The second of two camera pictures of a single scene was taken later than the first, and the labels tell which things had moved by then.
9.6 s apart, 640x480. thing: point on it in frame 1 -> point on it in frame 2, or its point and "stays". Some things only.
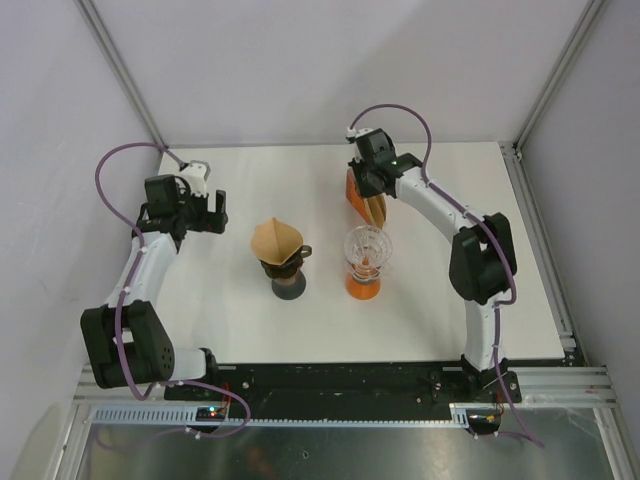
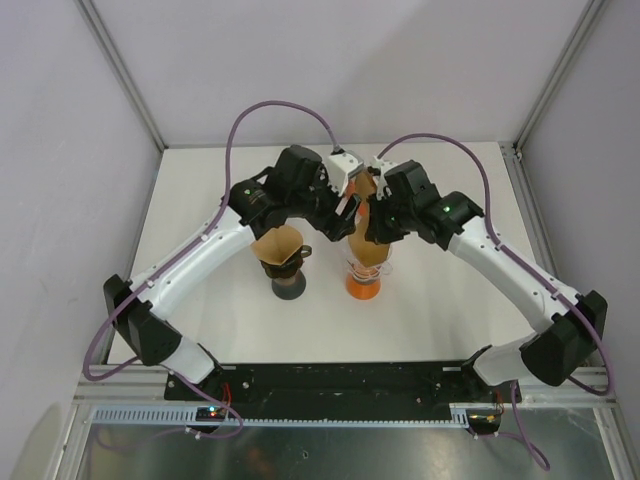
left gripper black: (209, 221) -> (333, 224)
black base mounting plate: (275, 392) stays
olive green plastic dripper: (289, 268) stays
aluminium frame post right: (590, 16) stays
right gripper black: (357, 167) -> (376, 231)
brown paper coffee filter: (276, 241) stays
